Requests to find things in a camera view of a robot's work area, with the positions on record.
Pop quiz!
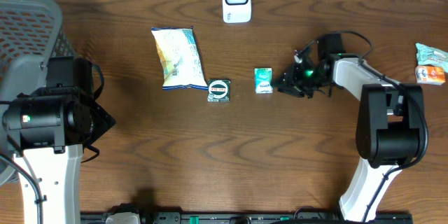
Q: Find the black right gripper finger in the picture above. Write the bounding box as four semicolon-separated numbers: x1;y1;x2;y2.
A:
276;83;305;98
273;72;292;88

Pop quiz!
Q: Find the teal tissue pack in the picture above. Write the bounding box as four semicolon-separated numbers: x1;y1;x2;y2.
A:
254;68;273;94

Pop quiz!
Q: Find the dark green round-label box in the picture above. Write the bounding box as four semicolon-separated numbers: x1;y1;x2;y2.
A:
207;79;230;102

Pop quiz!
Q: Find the white teal package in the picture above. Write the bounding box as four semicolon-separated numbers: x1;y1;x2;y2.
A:
151;27;208;90

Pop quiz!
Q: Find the orange tissue pack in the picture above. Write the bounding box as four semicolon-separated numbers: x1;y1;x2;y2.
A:
415;65;446;85

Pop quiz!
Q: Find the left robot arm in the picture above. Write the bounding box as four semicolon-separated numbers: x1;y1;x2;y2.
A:
1;57;116;223

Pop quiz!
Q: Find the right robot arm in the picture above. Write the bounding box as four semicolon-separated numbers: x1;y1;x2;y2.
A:
273;49;428;223

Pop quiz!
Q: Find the grey plastic mesh basket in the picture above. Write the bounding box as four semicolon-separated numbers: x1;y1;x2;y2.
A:
0;0;78;186

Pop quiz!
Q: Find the right black cable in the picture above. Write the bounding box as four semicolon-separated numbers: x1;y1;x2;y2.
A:
297;30;430;222

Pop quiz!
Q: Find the black cable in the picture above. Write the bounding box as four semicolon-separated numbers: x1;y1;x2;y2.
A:
0;152;45;224
297;30;430;222

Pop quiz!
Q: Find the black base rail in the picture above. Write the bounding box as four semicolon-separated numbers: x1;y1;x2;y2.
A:
80;209;414;224

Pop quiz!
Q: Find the left black cable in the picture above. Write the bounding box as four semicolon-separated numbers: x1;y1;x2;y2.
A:
0;152;45;224

